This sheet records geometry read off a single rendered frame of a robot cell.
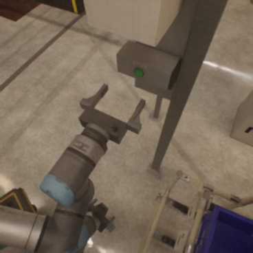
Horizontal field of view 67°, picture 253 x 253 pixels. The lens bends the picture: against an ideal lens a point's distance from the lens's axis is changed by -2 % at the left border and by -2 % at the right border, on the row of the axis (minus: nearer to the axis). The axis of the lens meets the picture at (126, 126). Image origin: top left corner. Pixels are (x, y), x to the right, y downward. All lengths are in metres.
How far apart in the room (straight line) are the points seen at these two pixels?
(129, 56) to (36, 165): 1.45
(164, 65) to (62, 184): 0.46
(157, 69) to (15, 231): 0.59
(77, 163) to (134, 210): 1.20
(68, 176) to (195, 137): 1.56
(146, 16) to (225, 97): 1.91
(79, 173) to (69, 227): 0.16
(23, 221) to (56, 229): 0.09
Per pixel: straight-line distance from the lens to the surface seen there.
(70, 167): 0.48
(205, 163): 1.83
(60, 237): 0.58
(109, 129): 0.52
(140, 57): 0.68
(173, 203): 1.23
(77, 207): 0.59
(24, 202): 1.49
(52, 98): 2.22
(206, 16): 0.56
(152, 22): 0.45
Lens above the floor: 1.63
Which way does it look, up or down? 60 degrees down
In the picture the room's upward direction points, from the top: 2 degrees counter-clockwise
